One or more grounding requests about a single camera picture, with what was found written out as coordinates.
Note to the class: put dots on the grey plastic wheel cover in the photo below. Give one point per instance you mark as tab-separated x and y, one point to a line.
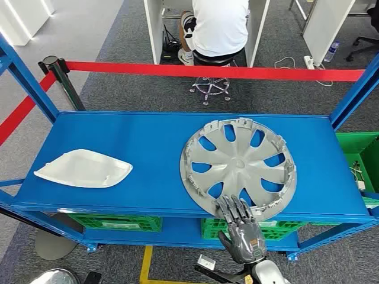
236	162

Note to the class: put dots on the black swivel stool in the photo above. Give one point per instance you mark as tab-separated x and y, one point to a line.
211	84

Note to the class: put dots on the white desk panel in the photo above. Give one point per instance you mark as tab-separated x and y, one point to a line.
325	27

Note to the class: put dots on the white power strip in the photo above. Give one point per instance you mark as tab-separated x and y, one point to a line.
309	62

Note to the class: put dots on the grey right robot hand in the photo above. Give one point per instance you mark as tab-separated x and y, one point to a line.
244	239

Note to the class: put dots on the green plastic crate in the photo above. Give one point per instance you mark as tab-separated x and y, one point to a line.
213	231
349	145
371	202
118	222

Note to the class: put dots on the dark stanchion post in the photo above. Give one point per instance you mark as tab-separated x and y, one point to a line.
63	82

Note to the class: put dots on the white plastic trim part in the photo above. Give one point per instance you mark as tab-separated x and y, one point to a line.
82	168

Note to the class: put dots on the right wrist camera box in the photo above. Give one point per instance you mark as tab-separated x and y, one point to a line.
206	262

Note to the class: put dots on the clear water bottle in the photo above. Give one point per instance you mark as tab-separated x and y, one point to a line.
331	51

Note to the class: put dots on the red barrier belt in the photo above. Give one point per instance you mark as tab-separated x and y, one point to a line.
20	111
207	71

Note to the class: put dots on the black office chair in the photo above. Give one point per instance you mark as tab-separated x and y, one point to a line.
365	41

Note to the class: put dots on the blue metal shelf rack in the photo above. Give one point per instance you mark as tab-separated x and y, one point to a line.
148	149

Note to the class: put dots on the black stanchion with base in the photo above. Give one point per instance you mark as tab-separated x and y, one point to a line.
54	247

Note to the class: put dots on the person on stool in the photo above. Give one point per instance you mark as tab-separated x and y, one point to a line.
219	27

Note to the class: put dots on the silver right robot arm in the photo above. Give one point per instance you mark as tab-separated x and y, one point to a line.
271	274

